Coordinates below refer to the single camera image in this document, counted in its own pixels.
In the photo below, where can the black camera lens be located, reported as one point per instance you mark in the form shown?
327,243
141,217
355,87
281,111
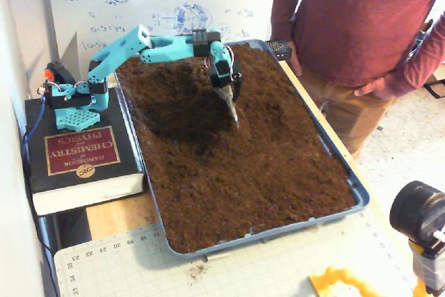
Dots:
417,210

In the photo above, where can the black chemistry physics handbook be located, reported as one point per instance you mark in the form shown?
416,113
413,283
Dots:
83,151

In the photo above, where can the whiteboard with blue drawings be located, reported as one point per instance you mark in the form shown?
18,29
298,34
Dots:
156,5

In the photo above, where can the grey yellow camera mount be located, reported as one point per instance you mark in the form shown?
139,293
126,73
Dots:
429,265

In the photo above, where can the person's right forearm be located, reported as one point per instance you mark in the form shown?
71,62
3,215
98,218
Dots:
283,15

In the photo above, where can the person's left forearm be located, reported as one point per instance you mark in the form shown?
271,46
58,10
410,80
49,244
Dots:
420,64

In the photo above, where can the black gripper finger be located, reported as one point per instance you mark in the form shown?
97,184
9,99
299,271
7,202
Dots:
236,86

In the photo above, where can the person's right hand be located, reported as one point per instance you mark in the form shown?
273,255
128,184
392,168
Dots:
295,57

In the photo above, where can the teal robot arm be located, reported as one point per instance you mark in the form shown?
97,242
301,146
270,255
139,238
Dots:
114,53

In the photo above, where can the yellow plastic part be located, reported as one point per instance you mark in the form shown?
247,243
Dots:
333,279

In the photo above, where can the black perforated box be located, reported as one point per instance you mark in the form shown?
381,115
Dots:
278,48

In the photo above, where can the person's left hand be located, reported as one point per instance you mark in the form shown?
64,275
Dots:
380,86

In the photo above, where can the brown soil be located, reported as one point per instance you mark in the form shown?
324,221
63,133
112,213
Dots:
243,172

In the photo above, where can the silver taped gripper finger blade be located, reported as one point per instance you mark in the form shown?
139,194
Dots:
228,100

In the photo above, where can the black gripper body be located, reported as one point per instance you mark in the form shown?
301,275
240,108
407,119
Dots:
222,81

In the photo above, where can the blue plastic tray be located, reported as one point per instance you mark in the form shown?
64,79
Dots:
363,201

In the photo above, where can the grey cutting mat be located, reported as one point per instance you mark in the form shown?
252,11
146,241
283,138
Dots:
243,269

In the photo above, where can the person in red shirt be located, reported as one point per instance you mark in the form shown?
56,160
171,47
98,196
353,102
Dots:
354,25

